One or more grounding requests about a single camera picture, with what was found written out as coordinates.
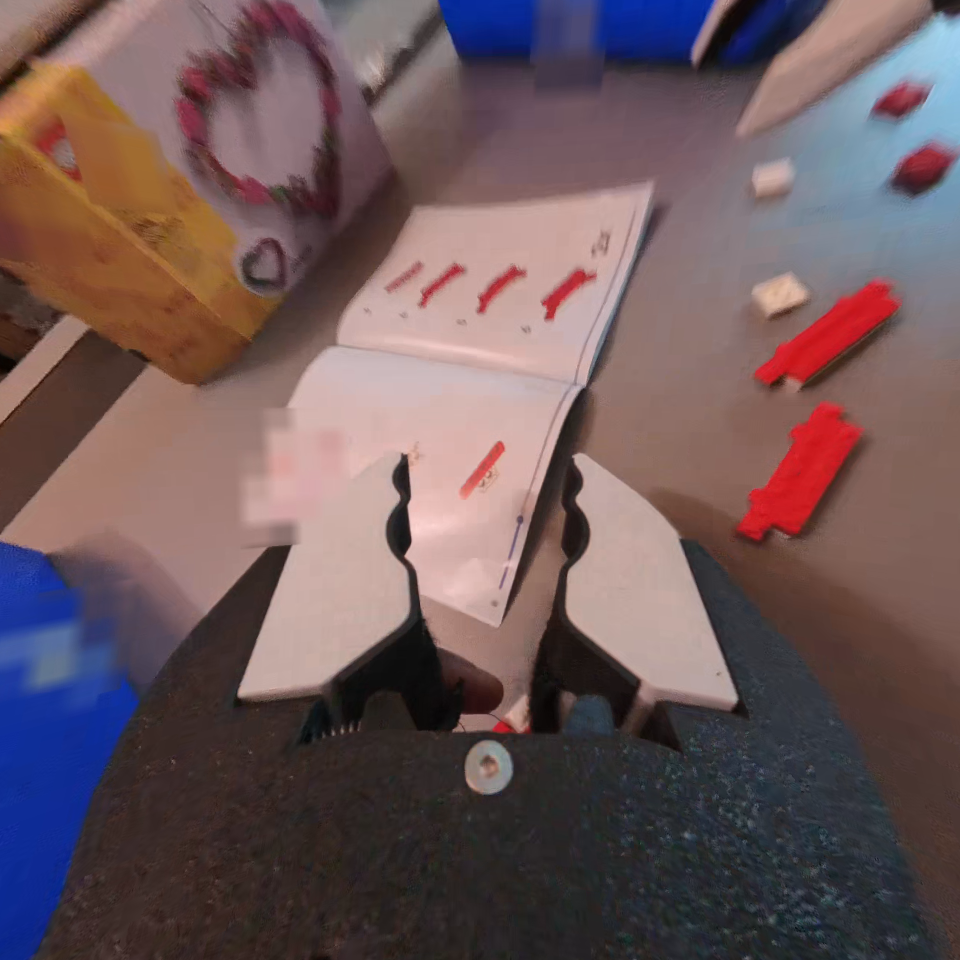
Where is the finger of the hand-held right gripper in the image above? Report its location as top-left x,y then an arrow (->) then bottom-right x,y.
733,0 -> 937,140

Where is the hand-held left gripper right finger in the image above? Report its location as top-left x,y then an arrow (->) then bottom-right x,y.
558,452 -> 741,732

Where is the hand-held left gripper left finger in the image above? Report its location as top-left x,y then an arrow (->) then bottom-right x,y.
237,452 -> 423,706

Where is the small dark red brick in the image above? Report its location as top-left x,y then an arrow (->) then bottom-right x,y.
891,142 -> 958,195
871,81 -> 935,120

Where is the small white brick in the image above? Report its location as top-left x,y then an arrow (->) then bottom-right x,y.
751,157 -> 796,200
751,271 -> 813,320

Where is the red brick strip white base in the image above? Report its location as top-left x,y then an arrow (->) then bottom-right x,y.
753,279 -> 903,393

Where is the blue plastic bin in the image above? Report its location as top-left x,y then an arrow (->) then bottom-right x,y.
0,541 -> 141,960
437,0 -> 751,65

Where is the open instruction booklet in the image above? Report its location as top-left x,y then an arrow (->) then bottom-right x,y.
288,180 -> 657,630

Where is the yellow box with heart print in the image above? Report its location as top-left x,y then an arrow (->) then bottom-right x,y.
0,0 -> 396,385

